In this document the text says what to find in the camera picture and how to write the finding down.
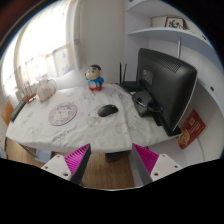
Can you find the white patterned tablecloth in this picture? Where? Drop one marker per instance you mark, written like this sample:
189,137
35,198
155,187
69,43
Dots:
114,133

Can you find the white patterned curtain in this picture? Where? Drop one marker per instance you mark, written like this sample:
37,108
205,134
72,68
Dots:
49,44

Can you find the white wall shelf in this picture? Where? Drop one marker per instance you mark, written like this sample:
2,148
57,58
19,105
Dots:
188,38

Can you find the cartoon boy figurine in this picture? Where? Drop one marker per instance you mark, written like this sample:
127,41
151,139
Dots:
94,78

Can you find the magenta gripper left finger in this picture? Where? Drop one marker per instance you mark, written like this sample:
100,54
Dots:
70,167

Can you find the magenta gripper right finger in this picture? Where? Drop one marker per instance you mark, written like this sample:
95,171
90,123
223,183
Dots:
151,166

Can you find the monitor stand base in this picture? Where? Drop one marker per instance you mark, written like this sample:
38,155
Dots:
143,103

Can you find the black computer mouse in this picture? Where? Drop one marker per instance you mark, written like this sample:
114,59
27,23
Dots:
107,110

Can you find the red paper poster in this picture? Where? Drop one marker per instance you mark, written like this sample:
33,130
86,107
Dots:
191,129

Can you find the black wifi router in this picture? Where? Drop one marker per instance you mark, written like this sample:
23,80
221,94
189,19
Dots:
131,86

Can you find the black computer monitor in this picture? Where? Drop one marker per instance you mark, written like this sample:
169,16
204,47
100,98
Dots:
169,80

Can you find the white fabric bag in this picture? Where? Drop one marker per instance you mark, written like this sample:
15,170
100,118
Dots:
45,90

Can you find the black keyboard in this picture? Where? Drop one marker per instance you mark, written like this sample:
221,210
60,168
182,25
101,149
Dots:
17,110

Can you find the framed calligraphy picture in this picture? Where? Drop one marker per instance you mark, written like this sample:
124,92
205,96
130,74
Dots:
175,22

